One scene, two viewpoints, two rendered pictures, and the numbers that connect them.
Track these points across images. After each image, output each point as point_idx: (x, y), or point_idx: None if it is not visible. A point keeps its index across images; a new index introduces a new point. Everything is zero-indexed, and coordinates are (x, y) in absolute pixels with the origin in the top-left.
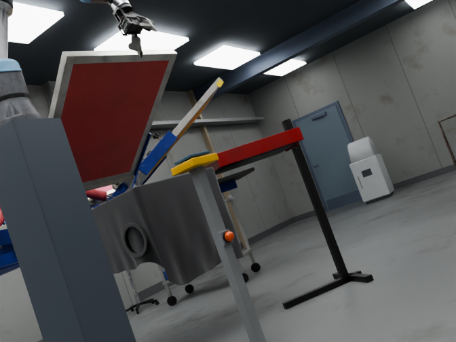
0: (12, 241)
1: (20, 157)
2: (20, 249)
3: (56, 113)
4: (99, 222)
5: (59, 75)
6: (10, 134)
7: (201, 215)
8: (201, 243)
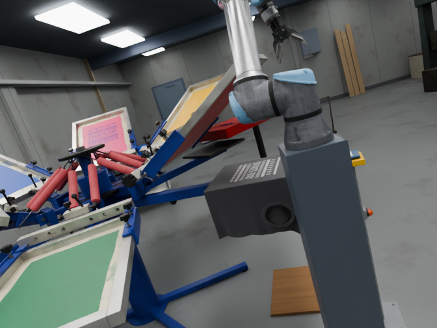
0: (311, 252)
1: (348, 177)
2: (322, 259)
3: (210, 106)
4: (231, 199)
5: (230, 73)
6: (340, 154)
7: None
8: None
